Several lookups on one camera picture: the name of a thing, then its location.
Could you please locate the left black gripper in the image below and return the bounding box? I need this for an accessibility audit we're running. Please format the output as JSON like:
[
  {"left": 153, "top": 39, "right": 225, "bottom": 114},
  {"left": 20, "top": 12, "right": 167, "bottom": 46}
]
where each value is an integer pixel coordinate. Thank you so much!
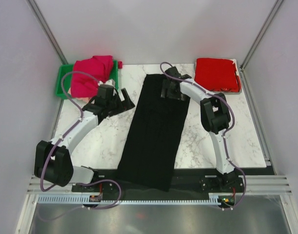
[{"left": 106, "top": 89, "right": 135, "bottom": 117}]

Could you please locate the peach pink t shirt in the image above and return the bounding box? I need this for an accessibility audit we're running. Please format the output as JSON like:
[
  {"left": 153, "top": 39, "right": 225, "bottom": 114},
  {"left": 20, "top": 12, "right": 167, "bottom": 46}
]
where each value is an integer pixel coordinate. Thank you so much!
[{"left": 68, "top": 83, "right": 99, "bottom": 102}]

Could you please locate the magenta t shirt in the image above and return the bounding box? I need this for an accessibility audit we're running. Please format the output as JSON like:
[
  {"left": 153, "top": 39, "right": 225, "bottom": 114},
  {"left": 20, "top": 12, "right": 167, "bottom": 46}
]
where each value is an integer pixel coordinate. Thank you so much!
[{"left": 70, "top": 55, "right": 123, "bottom": 86}]

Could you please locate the black t shirt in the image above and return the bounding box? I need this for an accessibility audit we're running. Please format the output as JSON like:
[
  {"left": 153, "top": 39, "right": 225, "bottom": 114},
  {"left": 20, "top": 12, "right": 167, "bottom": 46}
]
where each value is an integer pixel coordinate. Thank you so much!
[{"left": 117, "top": 74, "right": 190, "bottom": 191}]

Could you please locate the green plastic tray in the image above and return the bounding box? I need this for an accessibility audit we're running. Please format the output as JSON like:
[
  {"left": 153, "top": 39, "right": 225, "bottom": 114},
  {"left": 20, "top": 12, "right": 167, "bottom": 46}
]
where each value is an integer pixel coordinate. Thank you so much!
[{"left": 55, "top": 56, "right": 122, "bottom": 99}]

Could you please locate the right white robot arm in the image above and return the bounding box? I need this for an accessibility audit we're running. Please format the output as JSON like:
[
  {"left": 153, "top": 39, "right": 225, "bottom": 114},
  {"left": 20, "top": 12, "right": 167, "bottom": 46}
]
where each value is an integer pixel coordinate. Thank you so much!
[{"left": 160, "top": 63, "right": 242, "bottom": 192}]

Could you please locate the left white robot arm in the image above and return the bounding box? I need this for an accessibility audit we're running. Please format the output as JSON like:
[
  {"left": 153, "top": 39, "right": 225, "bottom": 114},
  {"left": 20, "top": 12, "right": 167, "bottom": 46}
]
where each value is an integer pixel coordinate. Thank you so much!
[{"left": 34, "top": 84, "right": 135, "bottom": 192}]

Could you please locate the folded red t shirt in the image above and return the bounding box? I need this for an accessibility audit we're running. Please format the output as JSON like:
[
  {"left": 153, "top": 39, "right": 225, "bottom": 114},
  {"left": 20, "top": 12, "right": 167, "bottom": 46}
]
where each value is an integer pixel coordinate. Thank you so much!
[{"left": 194, "top": 58, "right": 239, "bottom": 93}]

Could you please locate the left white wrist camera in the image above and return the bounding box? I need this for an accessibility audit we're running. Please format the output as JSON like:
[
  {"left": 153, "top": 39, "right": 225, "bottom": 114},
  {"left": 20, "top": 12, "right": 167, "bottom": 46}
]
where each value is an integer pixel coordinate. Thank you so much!
[{"left": 105, "top": 79, "right": 116, "bottom": 87}]

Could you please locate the right aluminium frame post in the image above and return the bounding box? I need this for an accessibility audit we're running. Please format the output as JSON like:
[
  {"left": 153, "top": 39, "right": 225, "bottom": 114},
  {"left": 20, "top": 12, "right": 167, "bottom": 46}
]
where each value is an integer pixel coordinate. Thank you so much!
[{"left": 240, "top": 0, "right": 286, "bottom": 71}]

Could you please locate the aluminium frame post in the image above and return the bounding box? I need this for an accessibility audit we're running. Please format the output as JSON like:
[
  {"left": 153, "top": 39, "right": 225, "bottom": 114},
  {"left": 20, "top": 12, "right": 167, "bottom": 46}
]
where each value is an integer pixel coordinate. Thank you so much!
[
  {"left": 240, "top": 0, "right": 286, "bottom": 71},
  {"left": 27, "top": 0, "right": 68, "bottom": 64}
]

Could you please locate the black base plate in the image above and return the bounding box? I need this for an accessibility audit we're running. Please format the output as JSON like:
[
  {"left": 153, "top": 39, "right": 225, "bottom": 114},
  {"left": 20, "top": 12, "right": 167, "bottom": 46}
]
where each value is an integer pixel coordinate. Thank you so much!
[{"left": 71, "top": 166, "right": 275, "bottom": 195}]

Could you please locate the white slotted cable duct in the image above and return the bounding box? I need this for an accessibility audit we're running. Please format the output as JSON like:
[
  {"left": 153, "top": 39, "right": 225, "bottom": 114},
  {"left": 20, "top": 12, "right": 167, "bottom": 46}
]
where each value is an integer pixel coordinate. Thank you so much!
[{"left": 37, "top": 194, "right": 222, "bottom": 205}]

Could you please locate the left aluminium frame post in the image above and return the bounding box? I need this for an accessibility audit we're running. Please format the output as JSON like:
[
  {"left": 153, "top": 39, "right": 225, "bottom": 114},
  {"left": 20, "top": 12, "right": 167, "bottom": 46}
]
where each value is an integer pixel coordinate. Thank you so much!
[{"left": 27, "top": 0, "right": 68, "bottom": 64}]

